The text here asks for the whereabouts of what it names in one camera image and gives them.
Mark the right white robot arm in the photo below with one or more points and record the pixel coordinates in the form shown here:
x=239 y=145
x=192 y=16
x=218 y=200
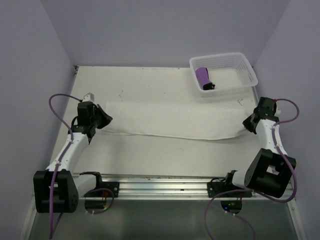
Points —
x=271 y=169

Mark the white towel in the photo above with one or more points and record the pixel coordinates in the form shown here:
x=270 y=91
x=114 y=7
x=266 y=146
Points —
x=184 y=121

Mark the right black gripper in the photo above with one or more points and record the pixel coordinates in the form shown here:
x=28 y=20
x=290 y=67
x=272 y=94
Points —
x=247 y=124

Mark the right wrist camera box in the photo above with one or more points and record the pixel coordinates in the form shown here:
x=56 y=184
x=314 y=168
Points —
x=277 y=110

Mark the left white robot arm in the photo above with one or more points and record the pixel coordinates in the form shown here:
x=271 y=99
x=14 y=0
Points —
x=55 y=189

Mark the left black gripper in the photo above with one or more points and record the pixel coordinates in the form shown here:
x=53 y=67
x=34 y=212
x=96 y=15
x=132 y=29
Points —
x=106 y=118

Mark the aluminium mounting rail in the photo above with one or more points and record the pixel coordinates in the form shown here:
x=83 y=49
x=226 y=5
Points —
x=170 y=188

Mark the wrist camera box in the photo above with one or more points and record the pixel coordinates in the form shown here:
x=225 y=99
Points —
x=277 y=110
x=89 y=97

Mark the purple microfiber towel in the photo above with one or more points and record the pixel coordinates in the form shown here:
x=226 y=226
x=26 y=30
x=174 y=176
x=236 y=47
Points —
x=202 y=76

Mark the white perforated plastic basket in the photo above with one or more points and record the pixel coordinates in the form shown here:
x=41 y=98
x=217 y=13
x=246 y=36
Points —
x=230 y=72

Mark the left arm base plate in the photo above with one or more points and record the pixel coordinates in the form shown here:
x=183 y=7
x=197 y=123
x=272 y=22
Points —
x=105 y=188

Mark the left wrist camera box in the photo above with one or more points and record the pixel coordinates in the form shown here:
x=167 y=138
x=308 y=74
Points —
x=89 y=97

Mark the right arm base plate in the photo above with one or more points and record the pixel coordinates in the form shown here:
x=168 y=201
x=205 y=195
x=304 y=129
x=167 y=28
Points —
x=218 y=187

